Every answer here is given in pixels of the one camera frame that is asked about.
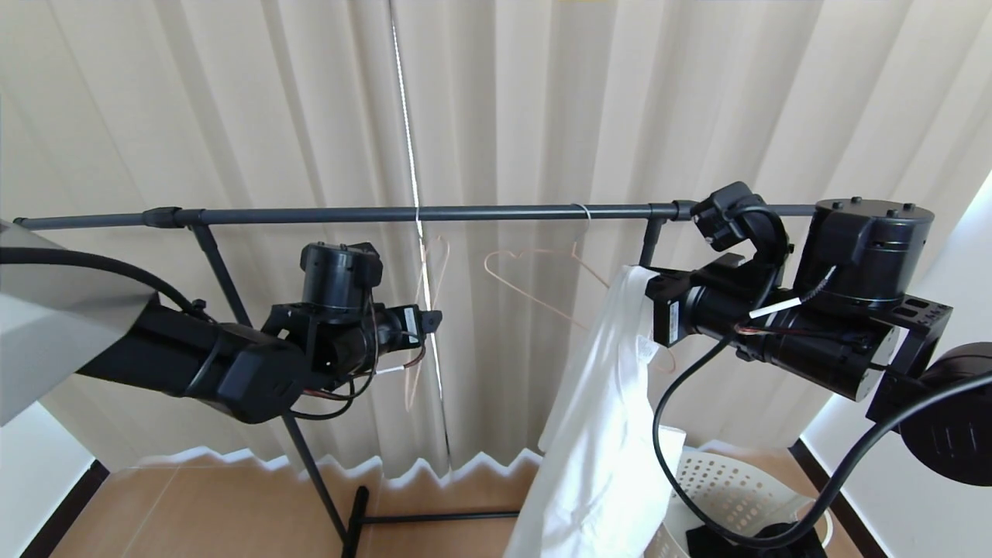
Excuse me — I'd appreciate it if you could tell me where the pink clothes hanger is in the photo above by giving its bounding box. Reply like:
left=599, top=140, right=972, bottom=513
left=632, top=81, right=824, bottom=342
left=484, top=203, right=677, bottom=374
left=403, top=205, right=452, bottom=413

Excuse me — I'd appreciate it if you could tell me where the black garment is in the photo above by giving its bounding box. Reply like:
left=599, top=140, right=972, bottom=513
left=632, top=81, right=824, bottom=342
left=686, top=523, right=826, bottom=558

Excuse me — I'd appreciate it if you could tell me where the black clothes rack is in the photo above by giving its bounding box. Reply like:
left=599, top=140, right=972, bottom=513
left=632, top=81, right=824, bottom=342
left=13, top=203, right=818, bottom=558

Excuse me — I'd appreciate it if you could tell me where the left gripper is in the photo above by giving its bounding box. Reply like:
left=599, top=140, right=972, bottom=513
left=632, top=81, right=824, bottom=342
left=306, top=305, right=429, bottom=381

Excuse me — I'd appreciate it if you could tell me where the white laundry basket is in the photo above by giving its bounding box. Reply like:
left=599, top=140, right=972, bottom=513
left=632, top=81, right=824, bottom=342
left=663, top=448, right=834, bottom=558

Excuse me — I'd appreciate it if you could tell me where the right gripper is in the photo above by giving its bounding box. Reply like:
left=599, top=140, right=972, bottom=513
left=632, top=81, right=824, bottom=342
left=646, top=252, right=900, bottom=402

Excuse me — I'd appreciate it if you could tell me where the white printed t-shirt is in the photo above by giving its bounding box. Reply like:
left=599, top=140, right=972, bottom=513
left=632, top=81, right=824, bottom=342
left=504, top=265, right=687, bottom=558

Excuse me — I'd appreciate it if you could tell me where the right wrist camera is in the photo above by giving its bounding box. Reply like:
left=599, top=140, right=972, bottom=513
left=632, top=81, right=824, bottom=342
left=690, top=182, right=793, bottom=268

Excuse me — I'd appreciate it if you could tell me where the beige curtain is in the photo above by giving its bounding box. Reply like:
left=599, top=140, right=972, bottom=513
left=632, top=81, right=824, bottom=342
left=0, top=0, right=992, bottom=477

